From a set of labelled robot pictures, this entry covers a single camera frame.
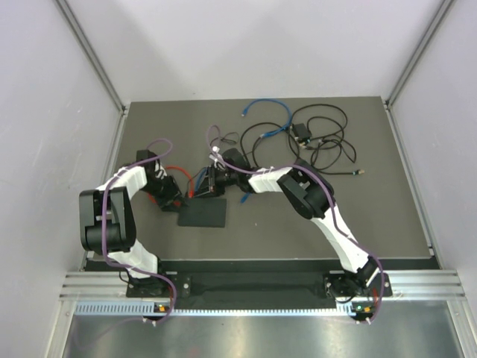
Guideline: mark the aluminium profile rail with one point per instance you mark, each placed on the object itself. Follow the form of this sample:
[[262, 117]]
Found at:
[[411, 285]]

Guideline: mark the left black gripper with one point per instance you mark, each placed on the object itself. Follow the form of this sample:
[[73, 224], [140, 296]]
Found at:
[[167, 203]]

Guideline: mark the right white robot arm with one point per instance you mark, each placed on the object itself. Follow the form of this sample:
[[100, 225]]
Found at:
[[311, 196]]

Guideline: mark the black network switch box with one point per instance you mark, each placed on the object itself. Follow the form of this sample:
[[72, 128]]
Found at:
[[203, 212]]

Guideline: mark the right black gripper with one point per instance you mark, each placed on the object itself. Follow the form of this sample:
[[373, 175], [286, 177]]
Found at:
[[210, 185]]

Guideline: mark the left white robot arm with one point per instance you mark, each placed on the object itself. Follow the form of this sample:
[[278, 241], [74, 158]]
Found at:
[[107, 223]]

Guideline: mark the black power adapter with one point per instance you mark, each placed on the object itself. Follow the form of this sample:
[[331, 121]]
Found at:
[[301, 133]]

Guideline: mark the grey slotted cable duct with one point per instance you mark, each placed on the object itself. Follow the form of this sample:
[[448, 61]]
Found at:
[[103, 308]]

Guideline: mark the dark grey table mat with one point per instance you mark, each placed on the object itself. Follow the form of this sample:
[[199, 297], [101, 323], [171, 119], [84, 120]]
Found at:
[[372, 193]]

